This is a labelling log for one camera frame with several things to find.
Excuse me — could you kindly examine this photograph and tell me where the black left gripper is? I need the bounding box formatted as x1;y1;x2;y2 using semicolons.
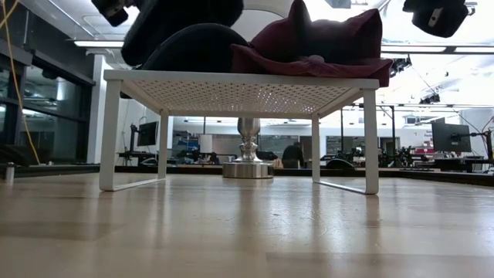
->
91;0;129;27

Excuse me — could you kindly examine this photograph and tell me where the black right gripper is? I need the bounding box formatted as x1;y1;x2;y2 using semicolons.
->
402;0;470;39

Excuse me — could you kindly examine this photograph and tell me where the blue denim baseball cap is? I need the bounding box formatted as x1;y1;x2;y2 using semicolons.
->
120;0;245;67
140;22;252;74

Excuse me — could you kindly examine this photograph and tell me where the ceiling light strip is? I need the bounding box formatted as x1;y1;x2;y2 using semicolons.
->
380;45;448;54
73;39;125;49

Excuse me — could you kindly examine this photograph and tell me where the black hanging spotlight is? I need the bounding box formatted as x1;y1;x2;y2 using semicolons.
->
389;56;412;78

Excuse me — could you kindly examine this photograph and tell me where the black computer monitor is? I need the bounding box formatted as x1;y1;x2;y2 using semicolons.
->
431;122;472;154
137;120;160;147

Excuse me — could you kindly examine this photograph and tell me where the white board panel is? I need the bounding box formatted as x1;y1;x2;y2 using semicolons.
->
199;134;214;154

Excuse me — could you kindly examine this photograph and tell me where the black office chair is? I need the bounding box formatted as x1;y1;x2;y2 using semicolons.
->
326;158;356;170

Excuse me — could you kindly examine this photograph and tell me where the person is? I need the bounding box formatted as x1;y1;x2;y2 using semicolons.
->
281;141;306;169

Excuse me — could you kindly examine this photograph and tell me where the white shade silver table lamp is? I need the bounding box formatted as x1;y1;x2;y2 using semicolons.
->
222;0;300;179

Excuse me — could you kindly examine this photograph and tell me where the yellow power cord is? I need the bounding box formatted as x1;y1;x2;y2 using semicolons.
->
0;0;42;166

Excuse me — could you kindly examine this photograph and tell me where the black aluminium table frame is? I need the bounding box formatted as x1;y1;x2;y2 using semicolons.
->
0;164;494;188

